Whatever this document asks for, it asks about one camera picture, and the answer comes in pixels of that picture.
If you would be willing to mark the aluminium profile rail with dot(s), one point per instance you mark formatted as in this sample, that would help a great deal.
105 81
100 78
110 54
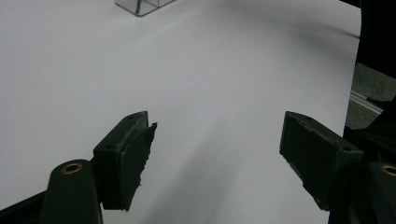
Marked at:
365 102

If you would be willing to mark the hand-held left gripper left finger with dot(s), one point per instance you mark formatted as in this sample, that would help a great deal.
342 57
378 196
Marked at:
115 174

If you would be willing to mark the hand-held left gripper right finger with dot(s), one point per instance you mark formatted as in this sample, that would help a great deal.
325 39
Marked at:
320 158

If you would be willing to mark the clear plastic organizer box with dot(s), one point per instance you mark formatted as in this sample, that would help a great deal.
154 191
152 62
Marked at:
146 6

